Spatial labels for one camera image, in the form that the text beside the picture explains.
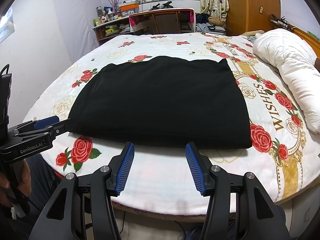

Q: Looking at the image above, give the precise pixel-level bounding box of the pile of clothes by desk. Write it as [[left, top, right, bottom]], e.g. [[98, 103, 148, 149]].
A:
[[196, 13, 226, 35]]

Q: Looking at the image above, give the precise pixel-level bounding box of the floral rose bed blanket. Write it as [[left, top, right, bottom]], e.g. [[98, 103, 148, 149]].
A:
[[25, 33, 319, 219]]

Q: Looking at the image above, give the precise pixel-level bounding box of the white folded duvet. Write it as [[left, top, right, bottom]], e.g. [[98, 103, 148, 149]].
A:
[[253, 28, 319, 134]]

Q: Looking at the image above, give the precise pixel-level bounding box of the person's left hand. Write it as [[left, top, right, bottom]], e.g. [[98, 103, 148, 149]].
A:
[[0, 159, 32, 208]]

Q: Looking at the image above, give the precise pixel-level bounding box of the wooden headboard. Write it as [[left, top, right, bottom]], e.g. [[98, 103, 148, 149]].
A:
[[267, 13, 320, 53]]

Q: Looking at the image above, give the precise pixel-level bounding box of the brown teddy bear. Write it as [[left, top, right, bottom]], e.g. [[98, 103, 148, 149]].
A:
[[315, 57, 320, 72]]

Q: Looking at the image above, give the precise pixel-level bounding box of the orange lidded storage box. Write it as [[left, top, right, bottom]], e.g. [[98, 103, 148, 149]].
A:
[[119, 1, 139, 16]]

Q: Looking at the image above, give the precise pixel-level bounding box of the wooden desk with pink sides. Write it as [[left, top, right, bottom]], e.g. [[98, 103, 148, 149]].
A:
[[129, 8, 196, 35]]

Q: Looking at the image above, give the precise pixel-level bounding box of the wooden wardrobe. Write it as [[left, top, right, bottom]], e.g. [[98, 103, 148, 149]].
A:
[[226, 0, 280, 36]]

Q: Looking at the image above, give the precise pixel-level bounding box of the low shelf with clutter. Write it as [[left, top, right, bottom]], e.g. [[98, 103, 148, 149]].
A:
[[93, 16, 131, 46]]

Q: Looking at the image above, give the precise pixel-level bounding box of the large black coat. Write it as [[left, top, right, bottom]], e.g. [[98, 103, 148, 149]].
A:
[[69, 56, 252, 150]]

